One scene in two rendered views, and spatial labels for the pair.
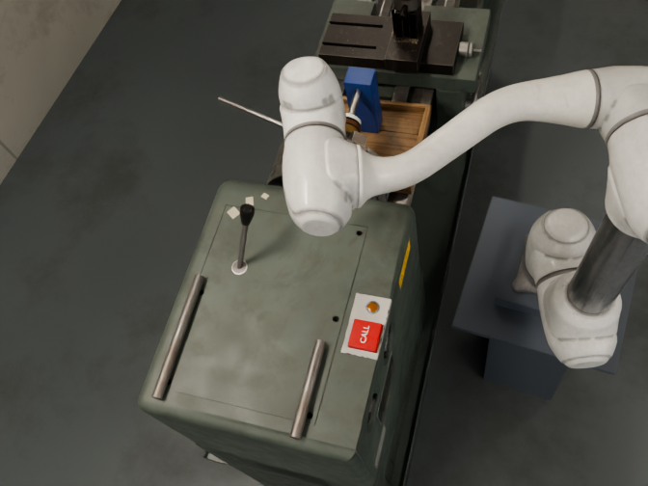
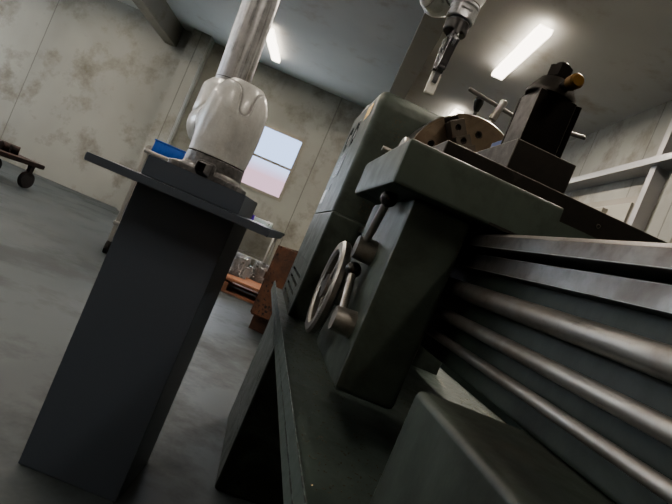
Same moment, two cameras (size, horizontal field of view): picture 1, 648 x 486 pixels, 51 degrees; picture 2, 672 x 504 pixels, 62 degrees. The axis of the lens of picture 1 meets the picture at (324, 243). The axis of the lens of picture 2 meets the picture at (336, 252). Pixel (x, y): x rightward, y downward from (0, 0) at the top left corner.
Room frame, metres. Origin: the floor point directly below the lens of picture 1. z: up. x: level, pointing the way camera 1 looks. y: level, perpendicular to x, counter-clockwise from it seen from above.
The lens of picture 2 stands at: (2.01, -1.22, 0.76)
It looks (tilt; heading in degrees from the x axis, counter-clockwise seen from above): 0 degrees down; 140
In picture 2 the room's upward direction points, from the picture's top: 23 degrees clockwise
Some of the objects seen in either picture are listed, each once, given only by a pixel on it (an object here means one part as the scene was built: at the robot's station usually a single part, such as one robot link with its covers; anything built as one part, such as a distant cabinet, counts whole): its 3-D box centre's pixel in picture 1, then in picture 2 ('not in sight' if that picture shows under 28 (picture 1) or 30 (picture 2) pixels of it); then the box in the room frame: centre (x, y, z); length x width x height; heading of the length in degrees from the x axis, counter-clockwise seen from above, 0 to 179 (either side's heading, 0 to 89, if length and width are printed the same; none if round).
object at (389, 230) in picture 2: (461, 85); (371, 286); (1.41, -0.62, 0.73); 0.27 x 0.12 x 0.27; 147
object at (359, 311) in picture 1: (367, 330); not in sight; (0.51, -0.02, 1.23); 0.13 x 0.08 x 0.06; 147
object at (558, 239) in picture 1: (560, 246); (232, 122); (0.65, -0.56, 0.97); 0.18 x 0.16 x 0.22; 165
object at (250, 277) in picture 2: not in sight; (275, 289); (-2.49, 2.08, 0.17); 1.16 x 0.81 x 0.34; 52
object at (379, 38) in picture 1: (391, 42); (541, 214); (1.50, -0.42, 0.95); 0.43 x 0.18 x 0.04; 57
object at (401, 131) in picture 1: (363, 141); not in sight; (1.22, -0.22, 0.89); 0.36 x 0.30 x 0.04; 57
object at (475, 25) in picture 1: (401, 43); (533, 240); (1.54, -0.46, 0.90); 0.53 x 0.30 x 0.06; 57
